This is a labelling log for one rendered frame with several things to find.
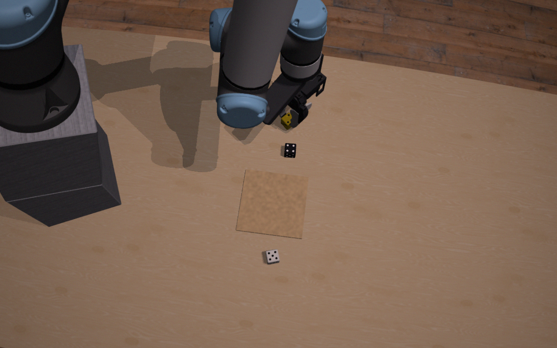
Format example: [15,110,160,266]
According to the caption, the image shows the yellow die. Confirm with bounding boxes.
[281,113,292,130]

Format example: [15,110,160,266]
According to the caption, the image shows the grey die with black pips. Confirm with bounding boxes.
[265,249,279,265]

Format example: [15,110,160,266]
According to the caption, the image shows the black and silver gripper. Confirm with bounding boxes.
[280,54,327,128]

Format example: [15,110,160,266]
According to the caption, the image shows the brown square mat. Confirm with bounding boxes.
[236,169,308,239]

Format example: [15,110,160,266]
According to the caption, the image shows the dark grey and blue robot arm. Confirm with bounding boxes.
[0,0,328,133]

